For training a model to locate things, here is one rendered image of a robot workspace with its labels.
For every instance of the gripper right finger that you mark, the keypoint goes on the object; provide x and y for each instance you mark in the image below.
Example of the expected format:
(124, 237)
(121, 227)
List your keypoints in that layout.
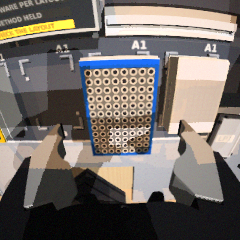
(202, 179)

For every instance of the yellow tip rack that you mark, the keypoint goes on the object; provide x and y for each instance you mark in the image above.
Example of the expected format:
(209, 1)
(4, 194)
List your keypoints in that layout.
(10, 117)

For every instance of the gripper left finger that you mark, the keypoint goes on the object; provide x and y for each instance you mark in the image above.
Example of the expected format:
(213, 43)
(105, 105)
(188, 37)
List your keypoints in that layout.
(43, 184)

